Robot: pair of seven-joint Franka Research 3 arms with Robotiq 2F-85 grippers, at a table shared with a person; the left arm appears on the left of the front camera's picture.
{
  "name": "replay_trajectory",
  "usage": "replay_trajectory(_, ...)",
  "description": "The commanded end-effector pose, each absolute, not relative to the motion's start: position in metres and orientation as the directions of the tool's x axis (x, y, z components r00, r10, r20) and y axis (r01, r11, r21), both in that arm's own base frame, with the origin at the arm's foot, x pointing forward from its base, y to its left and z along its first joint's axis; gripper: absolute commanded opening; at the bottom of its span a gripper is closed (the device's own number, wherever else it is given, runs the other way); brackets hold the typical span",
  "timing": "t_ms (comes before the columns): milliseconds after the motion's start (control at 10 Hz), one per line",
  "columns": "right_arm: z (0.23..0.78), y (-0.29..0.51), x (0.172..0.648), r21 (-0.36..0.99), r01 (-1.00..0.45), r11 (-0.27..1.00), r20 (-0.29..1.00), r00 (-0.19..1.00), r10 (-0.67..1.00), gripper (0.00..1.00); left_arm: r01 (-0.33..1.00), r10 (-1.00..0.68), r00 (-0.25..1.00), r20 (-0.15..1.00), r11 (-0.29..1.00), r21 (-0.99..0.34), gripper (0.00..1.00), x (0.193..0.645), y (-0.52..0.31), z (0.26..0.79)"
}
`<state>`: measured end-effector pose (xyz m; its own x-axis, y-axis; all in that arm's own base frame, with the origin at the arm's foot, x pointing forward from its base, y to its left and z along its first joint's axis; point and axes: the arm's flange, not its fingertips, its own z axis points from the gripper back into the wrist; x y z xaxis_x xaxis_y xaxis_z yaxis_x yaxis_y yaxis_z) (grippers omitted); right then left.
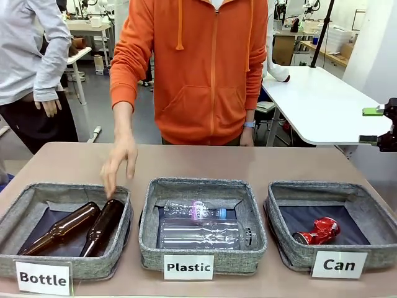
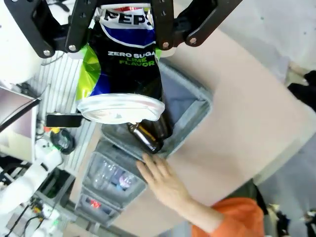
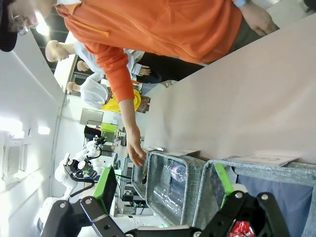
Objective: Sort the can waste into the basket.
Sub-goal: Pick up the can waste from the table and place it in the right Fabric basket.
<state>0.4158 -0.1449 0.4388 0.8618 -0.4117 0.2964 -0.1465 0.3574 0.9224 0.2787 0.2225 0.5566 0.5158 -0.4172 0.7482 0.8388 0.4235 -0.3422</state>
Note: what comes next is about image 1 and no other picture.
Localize person in grey shirt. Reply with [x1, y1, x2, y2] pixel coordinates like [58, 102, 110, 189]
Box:
[0, 0, 80, 155]

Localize large cardboard box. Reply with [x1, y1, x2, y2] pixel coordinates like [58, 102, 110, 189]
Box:
[272, 34, 295, 66]

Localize small white side table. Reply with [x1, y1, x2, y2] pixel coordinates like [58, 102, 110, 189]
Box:
[66, 46, 102, 143]

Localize grey fabric basket labelled Plastic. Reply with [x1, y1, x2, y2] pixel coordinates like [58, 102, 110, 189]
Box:
[138, 177, 268, 276]

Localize orange person's right forearm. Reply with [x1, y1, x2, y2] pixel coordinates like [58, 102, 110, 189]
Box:
[113, 101, 137, 147]

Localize white bundle with red tip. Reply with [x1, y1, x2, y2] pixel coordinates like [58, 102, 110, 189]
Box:
[262, 12, 291, 83]

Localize person in orange hoodie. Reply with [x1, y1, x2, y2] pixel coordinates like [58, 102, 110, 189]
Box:
[110, 0, 269, 146]

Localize brown object on side table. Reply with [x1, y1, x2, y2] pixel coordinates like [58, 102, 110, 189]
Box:
[69, 36, 86, 57]

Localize grey fabric basket labelled Bottle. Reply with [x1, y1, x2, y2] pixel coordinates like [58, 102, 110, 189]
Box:
[0, 182, 134, 279]

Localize white Can label card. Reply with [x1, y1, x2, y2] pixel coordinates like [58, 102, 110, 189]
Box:
[311, 250, 368, 279]

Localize white Plastic label card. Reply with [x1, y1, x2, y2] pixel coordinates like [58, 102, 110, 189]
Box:
[163, 254, 215, 281]

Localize black tripod pole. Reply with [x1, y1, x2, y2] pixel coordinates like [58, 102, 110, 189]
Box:
[310, 0, 336, 69]

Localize white stacked storage bins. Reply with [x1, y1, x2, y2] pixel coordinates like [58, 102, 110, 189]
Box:
[327, 24, 357, 47]

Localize large clear plastic bottle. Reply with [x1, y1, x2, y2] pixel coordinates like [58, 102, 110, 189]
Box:
[158, 218, 257, 250]

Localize dark brown glass bottle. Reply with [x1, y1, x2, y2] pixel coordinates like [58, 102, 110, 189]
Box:
[81, 199, 124, 258]

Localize large white table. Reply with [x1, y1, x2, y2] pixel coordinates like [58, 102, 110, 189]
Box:
[262, 65, 392, 147]

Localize small clear pink-label plastic bottle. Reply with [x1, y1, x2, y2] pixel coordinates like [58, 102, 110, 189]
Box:
[163, 200, 229, 220]

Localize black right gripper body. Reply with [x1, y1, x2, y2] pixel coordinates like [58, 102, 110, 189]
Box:
[377, 97, 397, 153]

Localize white background desk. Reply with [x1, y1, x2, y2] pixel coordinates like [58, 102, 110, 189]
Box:
[66, 20, 113, 68]

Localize grey person's hand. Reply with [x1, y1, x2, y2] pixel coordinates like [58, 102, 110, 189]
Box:
[33, 98, 63, 118]

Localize grey fabric basket labelled Can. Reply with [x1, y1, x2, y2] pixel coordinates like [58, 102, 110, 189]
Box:
[263, 181, 397, 273]

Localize orange person's left hand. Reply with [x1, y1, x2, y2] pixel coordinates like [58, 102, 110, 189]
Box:
[240, 127, 256, 147]

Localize orange person's right hand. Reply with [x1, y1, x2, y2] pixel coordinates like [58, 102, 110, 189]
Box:
[99, 139, 139, 199]

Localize amber brown glass bottle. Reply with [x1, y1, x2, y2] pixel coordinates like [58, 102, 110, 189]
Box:
[18, 201, 102, 256]

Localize wooden workbench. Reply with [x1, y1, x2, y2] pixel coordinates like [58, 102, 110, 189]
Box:
[300, 40, 349, 68]

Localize crushed red can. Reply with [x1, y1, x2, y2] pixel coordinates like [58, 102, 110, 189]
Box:
[292, 217, 341, 245]

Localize white Bottle label card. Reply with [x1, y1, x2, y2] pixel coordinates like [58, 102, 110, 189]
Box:
[14, 260, 73, 296]

